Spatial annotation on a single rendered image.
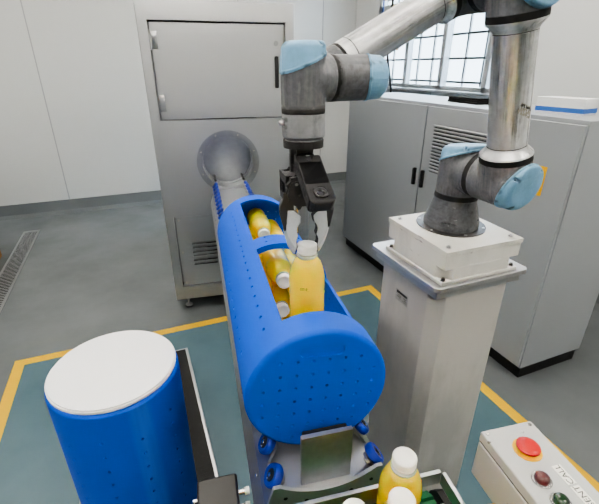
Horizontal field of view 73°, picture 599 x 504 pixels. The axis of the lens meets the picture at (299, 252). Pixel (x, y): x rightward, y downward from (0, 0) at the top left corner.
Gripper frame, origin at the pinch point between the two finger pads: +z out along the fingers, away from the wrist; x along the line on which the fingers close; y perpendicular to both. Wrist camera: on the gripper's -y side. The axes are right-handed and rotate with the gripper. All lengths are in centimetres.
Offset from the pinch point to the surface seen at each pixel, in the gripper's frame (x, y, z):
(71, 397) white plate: 49, 5, 31
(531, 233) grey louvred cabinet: -145, 92, 48
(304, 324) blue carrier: 2.7, -8.4, 11.5
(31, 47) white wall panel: 182, 473, -56
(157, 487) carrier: 36, 1, 58
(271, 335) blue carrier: 8.7, -7.1, 13.8
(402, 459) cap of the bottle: -7.9, -29.0, 25.0
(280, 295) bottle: 0.6, 26.4, 25.5
